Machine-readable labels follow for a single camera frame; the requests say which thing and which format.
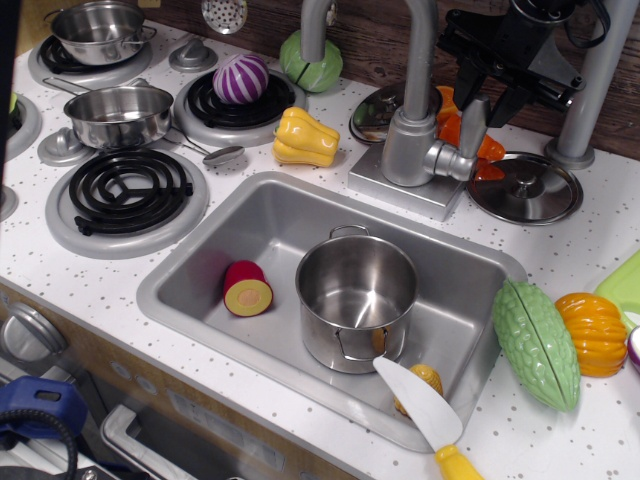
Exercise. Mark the yellow toy bell pepper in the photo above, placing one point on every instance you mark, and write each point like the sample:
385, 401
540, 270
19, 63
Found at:
301, 139

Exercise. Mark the grey oven knob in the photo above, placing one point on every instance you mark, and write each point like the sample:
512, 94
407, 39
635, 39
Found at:
28, 336

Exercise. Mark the orange toy pumpkin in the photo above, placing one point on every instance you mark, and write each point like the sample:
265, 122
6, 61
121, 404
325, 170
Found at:
597, 331

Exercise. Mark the back black stove burner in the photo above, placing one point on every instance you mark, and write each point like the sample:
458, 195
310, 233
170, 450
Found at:
57, 60

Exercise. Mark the grey oven door handle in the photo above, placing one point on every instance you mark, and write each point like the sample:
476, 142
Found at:
114, 433

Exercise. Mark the blue device with cable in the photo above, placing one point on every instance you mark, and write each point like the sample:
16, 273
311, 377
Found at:
35, 408

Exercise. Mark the green toy bitter gourd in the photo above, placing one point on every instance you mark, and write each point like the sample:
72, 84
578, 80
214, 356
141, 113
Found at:
538, 346

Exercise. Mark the grey support pole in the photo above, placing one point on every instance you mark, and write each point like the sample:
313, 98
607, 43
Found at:
571, 150

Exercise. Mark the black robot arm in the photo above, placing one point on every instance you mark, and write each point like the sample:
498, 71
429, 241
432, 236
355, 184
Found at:
602, 16

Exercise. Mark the grey stove knob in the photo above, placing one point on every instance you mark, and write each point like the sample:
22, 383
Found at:
193, 57
63, 149

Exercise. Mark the steel two-handled pan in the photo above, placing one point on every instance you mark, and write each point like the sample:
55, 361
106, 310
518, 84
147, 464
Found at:
100, 33

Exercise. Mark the black stove burner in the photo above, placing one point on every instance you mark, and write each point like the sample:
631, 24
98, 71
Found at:
210, 110
57, 60
128, 191

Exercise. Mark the steel pot lid back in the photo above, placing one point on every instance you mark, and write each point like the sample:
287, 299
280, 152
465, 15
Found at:
371, 119

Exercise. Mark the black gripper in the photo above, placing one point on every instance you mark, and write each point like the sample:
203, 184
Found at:
518, 49

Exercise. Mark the tall steel pot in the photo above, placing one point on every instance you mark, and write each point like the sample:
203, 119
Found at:
356, 291

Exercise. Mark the steel pot lid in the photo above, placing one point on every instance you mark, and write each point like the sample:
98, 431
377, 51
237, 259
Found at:
371, 119
525, 189

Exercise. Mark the steel spoon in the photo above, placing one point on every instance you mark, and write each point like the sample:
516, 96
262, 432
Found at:
215, 158

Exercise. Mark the front black stove burner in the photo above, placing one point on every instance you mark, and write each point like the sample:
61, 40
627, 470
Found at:
128, 191

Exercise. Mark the green cutting board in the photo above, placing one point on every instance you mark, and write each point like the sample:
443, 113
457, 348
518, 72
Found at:
621, 288

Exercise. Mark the red yellow toy fruit half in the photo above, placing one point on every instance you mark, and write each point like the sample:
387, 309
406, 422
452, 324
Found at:
246, 291

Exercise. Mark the grey sink basin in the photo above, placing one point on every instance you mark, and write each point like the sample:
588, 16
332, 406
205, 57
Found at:
274, 219

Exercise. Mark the middle black stove burner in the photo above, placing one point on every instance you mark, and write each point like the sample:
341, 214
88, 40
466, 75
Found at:
210, 110

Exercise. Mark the grey stove knob back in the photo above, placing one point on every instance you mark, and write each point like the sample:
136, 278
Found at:
193, 57

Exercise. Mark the silver faucet lever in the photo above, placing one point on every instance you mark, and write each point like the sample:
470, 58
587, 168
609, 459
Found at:
458, 162

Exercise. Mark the green toy cabbage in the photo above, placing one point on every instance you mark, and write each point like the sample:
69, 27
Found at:
313, 77

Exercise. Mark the steel pot lid right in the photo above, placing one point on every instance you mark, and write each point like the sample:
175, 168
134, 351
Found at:
525, 189

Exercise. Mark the grey stove knob left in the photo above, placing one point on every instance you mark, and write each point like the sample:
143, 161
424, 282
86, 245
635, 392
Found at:
63, 149

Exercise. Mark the white toy knife yellow handle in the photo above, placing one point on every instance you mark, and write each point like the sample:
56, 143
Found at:
433, 416

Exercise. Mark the orange toy carrot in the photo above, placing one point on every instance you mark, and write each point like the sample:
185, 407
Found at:
449, 125

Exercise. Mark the purple toy vegetable edge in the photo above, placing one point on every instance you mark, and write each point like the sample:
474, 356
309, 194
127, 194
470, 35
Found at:
633, 348

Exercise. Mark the steel saucepan with handle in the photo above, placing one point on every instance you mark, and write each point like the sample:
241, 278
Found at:
116, 117

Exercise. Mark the perforated steel skimmer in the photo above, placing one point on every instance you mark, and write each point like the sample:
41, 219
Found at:
225, 17

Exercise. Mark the purple striped toy onion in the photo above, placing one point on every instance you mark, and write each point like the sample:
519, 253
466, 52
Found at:
241, 79

